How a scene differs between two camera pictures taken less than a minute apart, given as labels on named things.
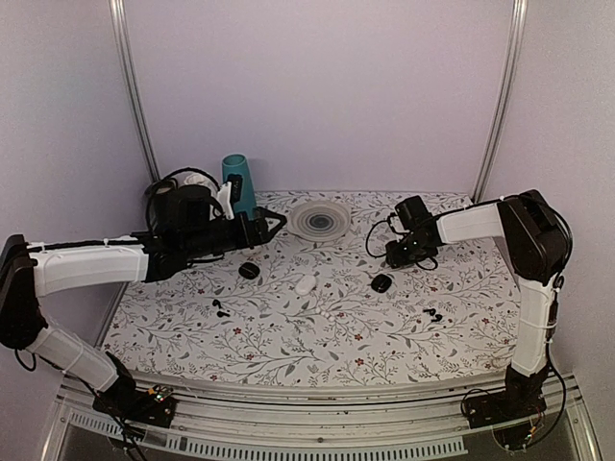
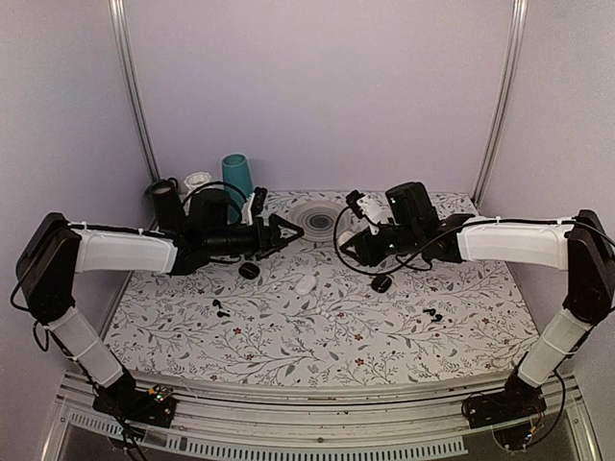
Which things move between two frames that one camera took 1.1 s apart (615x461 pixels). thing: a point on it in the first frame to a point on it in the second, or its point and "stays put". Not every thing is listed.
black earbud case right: x=381 y=282 stays put
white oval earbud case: x=306 y=284 stays put
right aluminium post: x=514 y=50 stays put
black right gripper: x=395 y=260 to x=368 y=255
